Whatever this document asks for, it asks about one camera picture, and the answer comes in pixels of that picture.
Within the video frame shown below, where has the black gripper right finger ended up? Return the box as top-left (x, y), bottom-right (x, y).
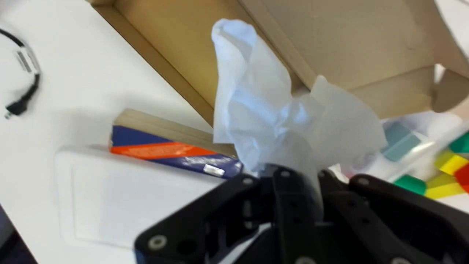
top-left (318, 168), bottom-right (469, 264)

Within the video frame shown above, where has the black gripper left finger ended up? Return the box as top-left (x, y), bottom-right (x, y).
top-left (133, 165), bottom-right (325, 264)

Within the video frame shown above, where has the white napkin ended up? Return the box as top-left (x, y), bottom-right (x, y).
top-left (209, 17), bottom-right (388, 209)

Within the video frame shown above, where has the brown cardboard box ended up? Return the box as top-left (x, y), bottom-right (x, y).
top-left (86, 0), bottom-right (469, 124)

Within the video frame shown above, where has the orange and blue flat box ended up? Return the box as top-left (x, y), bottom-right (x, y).
top-left (108, 107), bottom-right (244, 180)

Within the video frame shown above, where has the white rectangular plastic tray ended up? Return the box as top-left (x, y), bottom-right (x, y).
top-left (52, 145), bottom-right (231, 264)

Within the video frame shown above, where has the black power adapter with cable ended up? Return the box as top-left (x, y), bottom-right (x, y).
top-left (0, 28), bottom-right (44, 121)

